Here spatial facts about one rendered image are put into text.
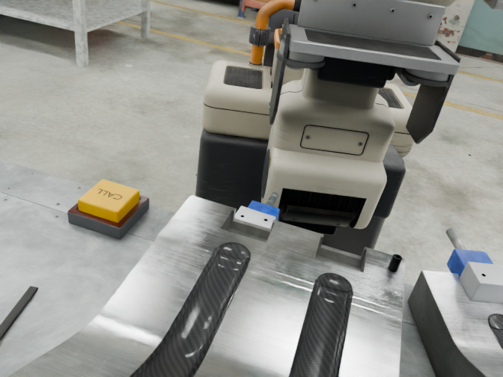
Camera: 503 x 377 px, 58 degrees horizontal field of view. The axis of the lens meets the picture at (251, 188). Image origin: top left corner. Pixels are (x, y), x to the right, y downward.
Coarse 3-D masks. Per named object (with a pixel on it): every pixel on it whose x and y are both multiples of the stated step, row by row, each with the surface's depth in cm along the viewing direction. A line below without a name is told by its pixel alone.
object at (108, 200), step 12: (96, 192) 62; (108, 192) 63; (120, 192) 63; (132, 192) 64; (84, 204) 61; (96, 204) 60; (108, 204) 60; (120, 204) 61; (132, 204) 63; (108, 216) 60; (120, 216) 61
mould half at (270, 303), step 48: (192, 240) 49; (240, 240) 50; (288, 240) 51; (144, 288) 43; (240, 288) 44; (288, 288) 45; (384, 288) 46; (96, 336) 37; (144, 336) 38; (240, 336) 40; (288, 336) 40; (384, 336) 42
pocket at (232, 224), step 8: (232, 216) 55; (224, 224) 52; (232, 224) 55; (240, 224) 55; (248, 224) 55; (256, 224) 55; (272, 224) 53; (240, 232) 55; (248, 232) 55; (256, 232) 55; (264, 232) 54; (264, 240) 55
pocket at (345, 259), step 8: (320, 240) 52; (320, 248) 53; (328, 248) 53; (320, 256) 54; (328, 256) 53; (336, 256) 53; (344, 256) 53; (352, 256) 52; (360, 256) 53; (344, 264) 53; (352, 264) 53; (360, 264) 52
